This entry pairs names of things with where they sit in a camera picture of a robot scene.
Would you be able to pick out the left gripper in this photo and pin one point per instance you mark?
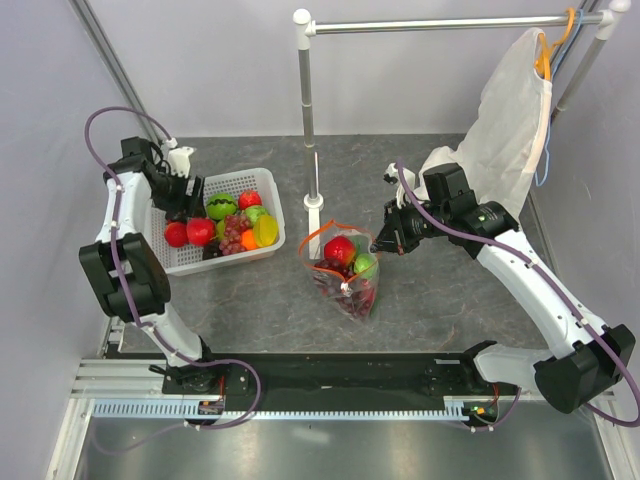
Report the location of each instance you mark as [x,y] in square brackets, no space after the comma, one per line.
[191,206]

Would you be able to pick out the yellow star fruit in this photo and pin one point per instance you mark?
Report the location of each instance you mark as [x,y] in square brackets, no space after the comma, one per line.
[265,231]

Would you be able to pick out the white cable duct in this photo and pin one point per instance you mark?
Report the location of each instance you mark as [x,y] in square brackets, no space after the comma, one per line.
[193,409]

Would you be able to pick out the orange hanger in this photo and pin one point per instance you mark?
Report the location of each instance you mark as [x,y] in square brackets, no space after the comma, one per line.
[542,64]

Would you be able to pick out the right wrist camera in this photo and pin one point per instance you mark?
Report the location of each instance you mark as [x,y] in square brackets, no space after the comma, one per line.
[392,176]

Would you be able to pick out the red tomato toy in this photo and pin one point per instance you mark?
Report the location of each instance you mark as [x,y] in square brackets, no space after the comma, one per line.
[200,231]

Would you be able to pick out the silver clothes rack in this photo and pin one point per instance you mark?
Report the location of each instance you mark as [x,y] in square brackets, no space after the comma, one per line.
[306,27]

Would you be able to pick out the green apple toy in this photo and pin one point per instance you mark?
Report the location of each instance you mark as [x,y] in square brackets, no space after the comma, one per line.
[253,213]

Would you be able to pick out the orange fruit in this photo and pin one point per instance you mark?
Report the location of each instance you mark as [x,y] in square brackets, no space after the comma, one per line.
[248,241]

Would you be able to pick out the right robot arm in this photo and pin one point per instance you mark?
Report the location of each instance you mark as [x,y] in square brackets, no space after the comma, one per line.
[583,356]

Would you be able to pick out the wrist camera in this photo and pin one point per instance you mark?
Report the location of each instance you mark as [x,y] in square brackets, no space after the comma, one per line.
[178,158]
[392,176]

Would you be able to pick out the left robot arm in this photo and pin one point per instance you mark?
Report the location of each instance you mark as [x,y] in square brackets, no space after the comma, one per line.
[125,275]

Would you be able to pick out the white shirt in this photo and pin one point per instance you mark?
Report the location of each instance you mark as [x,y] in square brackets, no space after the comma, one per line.
[500,152]

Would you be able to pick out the blue hanger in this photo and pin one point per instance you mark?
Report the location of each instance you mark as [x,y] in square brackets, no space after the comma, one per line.
[560,51]

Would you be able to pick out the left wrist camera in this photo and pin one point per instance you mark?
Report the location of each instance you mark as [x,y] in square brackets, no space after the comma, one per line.
[178,158]

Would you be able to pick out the clear zip top bag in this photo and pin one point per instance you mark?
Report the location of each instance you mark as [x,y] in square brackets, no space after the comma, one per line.
[311,248]

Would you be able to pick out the dark brown fruit toy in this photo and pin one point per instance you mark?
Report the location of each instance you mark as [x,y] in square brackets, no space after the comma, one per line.
[211,251]

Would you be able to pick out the purple grape bunch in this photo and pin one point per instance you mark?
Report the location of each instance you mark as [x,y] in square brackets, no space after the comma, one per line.
[229,233]
[352,288]

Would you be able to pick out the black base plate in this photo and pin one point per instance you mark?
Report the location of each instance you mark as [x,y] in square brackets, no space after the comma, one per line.
[343,380]

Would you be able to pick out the green watermelon toy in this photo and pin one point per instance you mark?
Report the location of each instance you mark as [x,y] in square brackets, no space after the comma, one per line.
[220,205]

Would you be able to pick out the red yellow apple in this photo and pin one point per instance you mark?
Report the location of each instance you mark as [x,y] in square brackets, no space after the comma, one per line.
[340,249]

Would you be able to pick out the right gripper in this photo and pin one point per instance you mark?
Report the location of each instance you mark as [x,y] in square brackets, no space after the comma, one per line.
[389,240]

